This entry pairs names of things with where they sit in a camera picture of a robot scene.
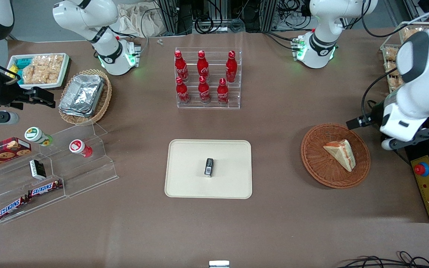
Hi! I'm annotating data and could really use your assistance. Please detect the clear acrylic step shelf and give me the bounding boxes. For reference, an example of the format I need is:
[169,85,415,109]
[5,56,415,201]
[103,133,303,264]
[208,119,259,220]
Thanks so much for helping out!
[0,121,120,224]

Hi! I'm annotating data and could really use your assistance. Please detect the small black white box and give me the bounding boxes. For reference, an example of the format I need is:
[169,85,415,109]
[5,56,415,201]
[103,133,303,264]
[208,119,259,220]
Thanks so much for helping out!
[29,159,47,180]

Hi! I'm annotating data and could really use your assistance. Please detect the red cola bottle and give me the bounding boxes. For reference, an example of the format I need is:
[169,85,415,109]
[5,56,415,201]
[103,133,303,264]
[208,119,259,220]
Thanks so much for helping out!
[225,51,238,83]
[175,77,191,105]
[198,76,212,104]
[197,50,210,81]
[174,50,189,83]
[217,78,230,105]

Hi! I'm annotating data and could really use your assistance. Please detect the teal snack packet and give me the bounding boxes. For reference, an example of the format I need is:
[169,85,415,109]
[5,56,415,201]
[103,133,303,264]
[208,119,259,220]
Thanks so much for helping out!
[13,57,31,70]

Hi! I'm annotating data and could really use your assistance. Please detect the round brown wicker basket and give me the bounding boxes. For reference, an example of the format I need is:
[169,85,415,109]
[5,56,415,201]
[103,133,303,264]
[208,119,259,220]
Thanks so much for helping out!
[301,123,371,189]

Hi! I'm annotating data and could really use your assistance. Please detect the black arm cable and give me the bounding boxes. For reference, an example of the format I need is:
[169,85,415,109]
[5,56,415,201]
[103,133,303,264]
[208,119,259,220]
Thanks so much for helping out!
[361,66,400,124]

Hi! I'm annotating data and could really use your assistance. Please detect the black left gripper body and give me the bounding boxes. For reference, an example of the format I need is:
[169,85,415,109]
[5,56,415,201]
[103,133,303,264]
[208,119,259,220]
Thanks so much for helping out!
[363,100,387,129]

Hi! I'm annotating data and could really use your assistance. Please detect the coiled black cable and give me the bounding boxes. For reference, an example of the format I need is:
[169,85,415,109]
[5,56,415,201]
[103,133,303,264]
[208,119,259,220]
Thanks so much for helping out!
[194,14,215,35]

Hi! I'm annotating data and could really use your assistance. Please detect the beige cloth bag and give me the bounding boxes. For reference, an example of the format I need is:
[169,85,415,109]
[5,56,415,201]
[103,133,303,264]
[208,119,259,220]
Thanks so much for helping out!
[115,3,163,38]

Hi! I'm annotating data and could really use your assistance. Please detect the Snickers chocolate bar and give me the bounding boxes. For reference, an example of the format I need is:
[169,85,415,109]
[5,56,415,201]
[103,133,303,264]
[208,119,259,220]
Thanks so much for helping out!
[0,195,30,220]
[27,179,64,198]

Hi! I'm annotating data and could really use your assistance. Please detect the clear acrylic bottle rack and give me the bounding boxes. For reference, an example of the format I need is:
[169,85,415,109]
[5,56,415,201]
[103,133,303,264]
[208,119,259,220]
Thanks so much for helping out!
[174,47,243,110]

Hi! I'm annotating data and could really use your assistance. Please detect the red cookie box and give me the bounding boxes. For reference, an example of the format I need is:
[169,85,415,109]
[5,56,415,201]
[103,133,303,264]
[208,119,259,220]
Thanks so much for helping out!
[0,137,32,173]

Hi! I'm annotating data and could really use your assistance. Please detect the oval light wicker basket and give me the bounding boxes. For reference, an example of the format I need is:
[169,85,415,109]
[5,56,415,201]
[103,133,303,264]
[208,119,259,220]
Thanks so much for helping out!
[58,68,113,126]

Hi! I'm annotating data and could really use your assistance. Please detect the stacked aluminium foil containers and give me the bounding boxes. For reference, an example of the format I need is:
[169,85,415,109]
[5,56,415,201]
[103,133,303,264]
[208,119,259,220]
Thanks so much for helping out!
[58,74,105,118]

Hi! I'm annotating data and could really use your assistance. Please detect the green-lidded white cup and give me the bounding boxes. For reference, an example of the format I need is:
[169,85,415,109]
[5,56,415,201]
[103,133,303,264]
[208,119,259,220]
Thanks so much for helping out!
[24,127,53,147]

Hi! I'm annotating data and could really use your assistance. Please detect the triangular sandwich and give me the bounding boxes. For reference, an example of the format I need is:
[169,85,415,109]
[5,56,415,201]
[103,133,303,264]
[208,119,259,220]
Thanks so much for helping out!
[323,139,357,173]

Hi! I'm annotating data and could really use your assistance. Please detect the white wire rack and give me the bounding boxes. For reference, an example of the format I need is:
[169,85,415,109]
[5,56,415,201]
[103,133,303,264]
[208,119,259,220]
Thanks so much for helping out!
[380,21,429,94]

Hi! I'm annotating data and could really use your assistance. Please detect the black floor cables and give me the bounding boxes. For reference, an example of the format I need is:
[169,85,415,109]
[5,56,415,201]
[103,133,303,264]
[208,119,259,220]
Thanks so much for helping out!
[338,251,429,268]

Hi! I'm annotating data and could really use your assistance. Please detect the cream plastic tray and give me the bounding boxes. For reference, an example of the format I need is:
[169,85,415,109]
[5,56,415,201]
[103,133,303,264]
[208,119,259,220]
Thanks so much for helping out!
[165,139,253,200]

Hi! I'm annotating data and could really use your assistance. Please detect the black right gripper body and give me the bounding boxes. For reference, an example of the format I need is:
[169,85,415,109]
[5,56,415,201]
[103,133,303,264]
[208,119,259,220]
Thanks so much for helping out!
[0,80,32,113]

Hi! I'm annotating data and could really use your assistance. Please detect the white rectangular snack tray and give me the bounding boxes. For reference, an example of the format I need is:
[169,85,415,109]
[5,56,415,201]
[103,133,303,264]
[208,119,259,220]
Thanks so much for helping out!
[6,52,70,90]

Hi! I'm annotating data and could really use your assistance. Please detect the red emergency stop button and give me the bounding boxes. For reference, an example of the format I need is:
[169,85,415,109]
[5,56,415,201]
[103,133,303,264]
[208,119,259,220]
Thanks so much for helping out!
[414,162,429,178]

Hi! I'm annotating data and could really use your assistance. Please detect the red-lidded white cup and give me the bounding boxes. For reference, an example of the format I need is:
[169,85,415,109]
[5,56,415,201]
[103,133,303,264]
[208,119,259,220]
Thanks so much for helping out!
[69,139,93,158]

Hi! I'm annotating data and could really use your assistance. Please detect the bagged rice crackers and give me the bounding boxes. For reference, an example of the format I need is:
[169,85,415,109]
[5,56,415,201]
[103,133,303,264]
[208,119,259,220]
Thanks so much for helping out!
[22,54,64,85]

